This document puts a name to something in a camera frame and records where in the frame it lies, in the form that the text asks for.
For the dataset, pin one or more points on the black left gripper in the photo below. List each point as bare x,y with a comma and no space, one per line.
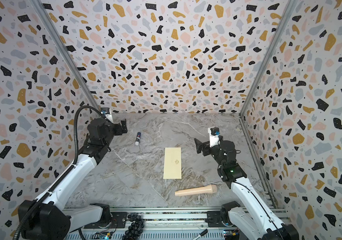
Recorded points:
119,131

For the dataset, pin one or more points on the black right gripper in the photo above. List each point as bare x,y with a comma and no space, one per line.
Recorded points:
206,147

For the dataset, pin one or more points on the blue white glue stick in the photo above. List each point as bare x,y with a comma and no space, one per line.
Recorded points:
138,137

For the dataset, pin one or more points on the cream paper envelope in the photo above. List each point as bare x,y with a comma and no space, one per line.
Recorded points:
172,164

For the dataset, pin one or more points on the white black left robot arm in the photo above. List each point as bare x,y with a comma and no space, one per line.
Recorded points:
45,218

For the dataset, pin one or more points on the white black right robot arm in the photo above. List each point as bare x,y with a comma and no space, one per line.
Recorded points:
260,222

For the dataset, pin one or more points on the beige toy microphone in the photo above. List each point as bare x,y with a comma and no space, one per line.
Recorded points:
209,189

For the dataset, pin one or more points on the black marker pen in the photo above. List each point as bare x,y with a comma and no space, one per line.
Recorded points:
200,235

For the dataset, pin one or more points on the black bead cluster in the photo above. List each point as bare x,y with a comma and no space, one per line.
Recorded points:
135,229

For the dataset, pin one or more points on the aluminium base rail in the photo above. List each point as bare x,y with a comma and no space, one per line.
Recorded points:
163,223

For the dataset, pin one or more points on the aluminium corner post left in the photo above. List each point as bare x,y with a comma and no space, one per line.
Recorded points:
43,15

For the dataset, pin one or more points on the aluminium corner post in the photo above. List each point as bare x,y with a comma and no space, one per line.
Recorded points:
269,54
43,15

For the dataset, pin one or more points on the aluminium corner post right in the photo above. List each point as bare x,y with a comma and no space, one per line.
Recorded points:
269,54

